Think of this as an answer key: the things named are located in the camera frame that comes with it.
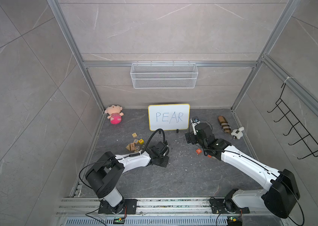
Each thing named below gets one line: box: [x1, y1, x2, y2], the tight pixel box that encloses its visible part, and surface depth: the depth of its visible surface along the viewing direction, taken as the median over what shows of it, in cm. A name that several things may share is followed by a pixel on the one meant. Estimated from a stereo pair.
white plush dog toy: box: [230, 126, 245, 140], surface depth 103 cm
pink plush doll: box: [104, 104, 124, 125], surface depth 112 cm
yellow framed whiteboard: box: [148, 103, 191, 132], surface depth 101 cm
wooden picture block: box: [130, 142, 136, 151], surface depth 97 cm
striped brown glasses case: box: [217, 115, 232, 134], surface depth 109 cm
